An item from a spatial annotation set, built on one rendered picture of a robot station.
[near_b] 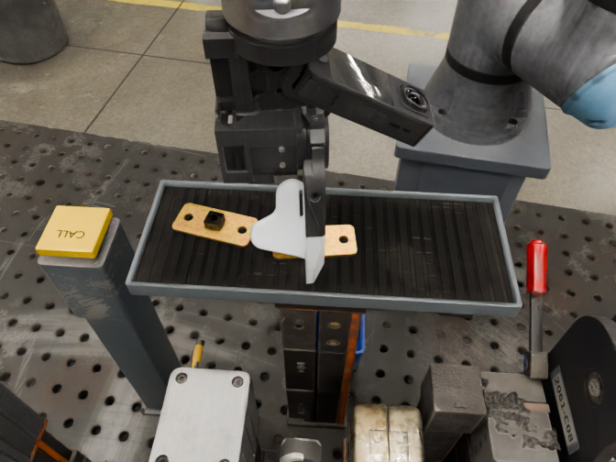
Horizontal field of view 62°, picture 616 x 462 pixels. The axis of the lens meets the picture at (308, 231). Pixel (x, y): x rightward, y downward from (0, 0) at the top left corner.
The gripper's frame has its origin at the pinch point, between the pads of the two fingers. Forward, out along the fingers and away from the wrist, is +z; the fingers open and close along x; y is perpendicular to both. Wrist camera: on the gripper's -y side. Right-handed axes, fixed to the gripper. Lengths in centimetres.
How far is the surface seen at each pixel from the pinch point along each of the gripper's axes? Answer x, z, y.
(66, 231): -2.9, 4.0, 25.2
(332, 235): -0.7, 3.8, -2.1
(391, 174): -124, 120, -43
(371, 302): 7.2, 4.2, -5.1
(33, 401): -3, 50, 48
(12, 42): -216, 106, 140
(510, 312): 8.8, 4.4, -17.7
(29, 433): 10.8, 23.7, 33.3
